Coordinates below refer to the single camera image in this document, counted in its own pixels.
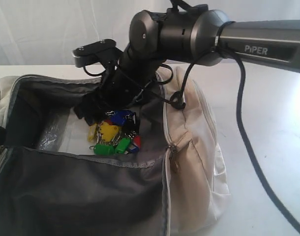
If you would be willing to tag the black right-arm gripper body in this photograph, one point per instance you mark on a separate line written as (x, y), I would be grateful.
(125, 85)

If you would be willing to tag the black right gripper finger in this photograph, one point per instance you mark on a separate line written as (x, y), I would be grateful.
(93, 116)
(87, 103)

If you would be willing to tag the bunch of coloured key tags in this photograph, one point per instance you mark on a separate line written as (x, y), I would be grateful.
(117, 133)

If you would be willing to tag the beige duffel bag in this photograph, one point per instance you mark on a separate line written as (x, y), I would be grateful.
(45, 193)

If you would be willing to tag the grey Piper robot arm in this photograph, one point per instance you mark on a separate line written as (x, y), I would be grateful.
(192, 34)

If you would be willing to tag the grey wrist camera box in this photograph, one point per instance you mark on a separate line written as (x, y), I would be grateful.
(88, 54)

